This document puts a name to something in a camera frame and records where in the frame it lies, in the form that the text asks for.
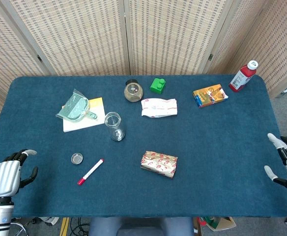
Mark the red white marker pen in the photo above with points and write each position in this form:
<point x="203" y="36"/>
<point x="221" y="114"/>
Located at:
<point x="90" y="172"/>

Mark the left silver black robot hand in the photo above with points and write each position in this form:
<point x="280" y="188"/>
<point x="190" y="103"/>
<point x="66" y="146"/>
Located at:
<point x="6" y="177"/>

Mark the round metal jar lid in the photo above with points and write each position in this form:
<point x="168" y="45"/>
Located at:
<point x="77" y="158"/>

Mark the teal dustpan in plastic bag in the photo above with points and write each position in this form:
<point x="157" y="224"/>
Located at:
<point x="74" y="108"/>

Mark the gold red snack package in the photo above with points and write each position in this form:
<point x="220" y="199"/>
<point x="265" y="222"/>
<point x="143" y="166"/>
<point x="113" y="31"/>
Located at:
<point x="159" y="164"/>

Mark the orange blue carton box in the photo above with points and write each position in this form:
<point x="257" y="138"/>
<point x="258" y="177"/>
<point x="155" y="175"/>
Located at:
<point x="209" y="96"/>

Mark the green building block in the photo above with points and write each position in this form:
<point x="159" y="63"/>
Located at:
<point x="157" y="86"/>

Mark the chrome stool frame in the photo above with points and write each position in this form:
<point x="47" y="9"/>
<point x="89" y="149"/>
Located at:
<point x="20" y="227"/>

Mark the clear glass bottle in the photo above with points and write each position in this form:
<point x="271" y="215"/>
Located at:
<point x="115" y="127"/>

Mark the red juice bottle white cap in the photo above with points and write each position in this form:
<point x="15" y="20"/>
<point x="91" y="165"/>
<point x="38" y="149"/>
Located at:
<point x="241" y="78"/>

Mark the blue felt table cover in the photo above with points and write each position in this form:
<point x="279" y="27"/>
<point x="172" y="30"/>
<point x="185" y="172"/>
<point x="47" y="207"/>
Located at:
<point x="207" y="152"/>

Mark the yellow strip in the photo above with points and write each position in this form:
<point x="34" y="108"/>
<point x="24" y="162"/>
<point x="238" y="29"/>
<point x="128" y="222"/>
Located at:
<point x="65" y="227"/>

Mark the round glass jar black lid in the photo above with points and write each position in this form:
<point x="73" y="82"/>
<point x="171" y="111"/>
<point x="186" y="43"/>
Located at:
<point x="133" y="92"/>

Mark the white red paper packet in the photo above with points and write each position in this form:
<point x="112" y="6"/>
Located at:
<point x="159" y="108"/>

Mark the woven folding screen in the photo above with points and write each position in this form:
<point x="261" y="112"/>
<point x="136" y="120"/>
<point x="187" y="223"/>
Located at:
<point x="84" y="37"/>

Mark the cardboard box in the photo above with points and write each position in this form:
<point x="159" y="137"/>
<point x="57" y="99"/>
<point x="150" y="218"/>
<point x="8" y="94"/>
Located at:
<point x="219" y="223"/>

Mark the blue grey chair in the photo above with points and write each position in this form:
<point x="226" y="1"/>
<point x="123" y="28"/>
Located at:
<point x="141" y="227"/>

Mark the white yellow notepad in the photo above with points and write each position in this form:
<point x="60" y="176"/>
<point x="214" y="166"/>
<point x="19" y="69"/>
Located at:
<point x="84" y="124"/>

